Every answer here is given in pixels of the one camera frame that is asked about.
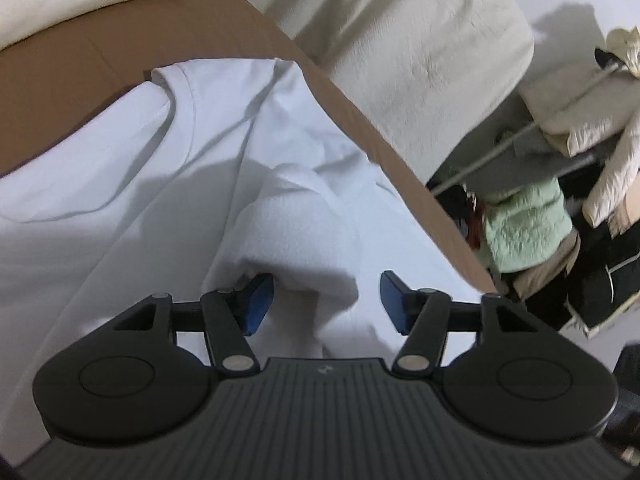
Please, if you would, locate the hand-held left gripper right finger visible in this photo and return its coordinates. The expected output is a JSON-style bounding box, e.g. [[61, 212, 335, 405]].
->
[[380, 270, 538, 378]]

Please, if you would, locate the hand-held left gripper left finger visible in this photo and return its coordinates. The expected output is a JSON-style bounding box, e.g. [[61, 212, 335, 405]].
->
[[112, 272, 274, 378]]

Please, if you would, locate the white shirt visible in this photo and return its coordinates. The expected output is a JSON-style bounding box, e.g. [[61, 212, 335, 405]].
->
[[0, 57, 498, 466]]

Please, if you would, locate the red black cloth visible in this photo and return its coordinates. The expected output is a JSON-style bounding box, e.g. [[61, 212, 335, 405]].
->
[[447, 185, 488, 253]]

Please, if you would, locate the light green quilted jacket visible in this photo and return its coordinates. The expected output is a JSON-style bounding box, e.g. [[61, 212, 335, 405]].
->
[[480, 179, 576, 273]]

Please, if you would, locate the beige cloth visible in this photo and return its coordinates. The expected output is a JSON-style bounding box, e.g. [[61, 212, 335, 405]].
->
[[507, 237, 583, 306]]

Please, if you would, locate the grey metal pole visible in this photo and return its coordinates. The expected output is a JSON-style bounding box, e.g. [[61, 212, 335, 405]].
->
[[427, 47, 631, 196]]

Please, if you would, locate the black bag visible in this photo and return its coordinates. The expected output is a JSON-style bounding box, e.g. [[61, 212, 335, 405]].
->
[[565, 220, 640, 333]]

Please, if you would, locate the cream cloth draped on chair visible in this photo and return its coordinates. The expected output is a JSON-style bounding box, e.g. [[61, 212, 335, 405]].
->
[[220, 0, 536, 183]]

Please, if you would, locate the cream puffy jacket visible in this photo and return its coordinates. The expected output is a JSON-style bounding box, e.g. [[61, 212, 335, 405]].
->
[[582, 110, 640, 228]]

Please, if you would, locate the cream folded blanket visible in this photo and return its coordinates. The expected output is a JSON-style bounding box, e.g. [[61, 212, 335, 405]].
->
[[517, 72, 640, 158]]

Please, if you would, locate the cream crumpled cloth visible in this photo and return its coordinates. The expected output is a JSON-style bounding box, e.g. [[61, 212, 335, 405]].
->
[[595, 27, 640, 78]]

